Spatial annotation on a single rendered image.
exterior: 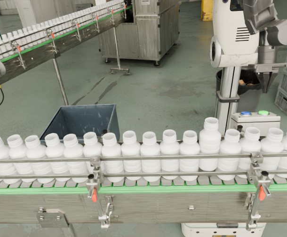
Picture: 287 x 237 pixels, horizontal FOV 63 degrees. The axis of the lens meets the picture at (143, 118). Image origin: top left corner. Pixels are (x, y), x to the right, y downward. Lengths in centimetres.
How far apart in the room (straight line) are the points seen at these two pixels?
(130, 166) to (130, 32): 383
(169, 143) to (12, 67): 191
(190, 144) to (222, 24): 66
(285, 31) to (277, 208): 54
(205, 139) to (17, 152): 56
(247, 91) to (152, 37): 243
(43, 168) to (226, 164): 55
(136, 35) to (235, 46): 331
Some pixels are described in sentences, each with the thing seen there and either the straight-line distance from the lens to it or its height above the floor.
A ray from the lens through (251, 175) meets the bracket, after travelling 75.
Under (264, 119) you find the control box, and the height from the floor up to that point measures 111.
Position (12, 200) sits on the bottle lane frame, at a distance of 93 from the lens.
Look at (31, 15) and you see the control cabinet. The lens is 658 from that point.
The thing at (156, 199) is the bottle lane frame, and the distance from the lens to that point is 78.
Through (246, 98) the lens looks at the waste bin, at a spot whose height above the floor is 50.
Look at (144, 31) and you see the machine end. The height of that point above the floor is 63.
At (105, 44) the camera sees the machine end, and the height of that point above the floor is 38.
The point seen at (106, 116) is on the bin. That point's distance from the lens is 134.
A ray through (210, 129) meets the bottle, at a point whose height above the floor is 118.
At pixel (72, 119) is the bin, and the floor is 86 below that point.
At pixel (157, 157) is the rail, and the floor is 111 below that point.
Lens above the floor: 157
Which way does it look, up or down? 33 degrees down
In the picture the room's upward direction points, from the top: 5 degrees counter-clockwise
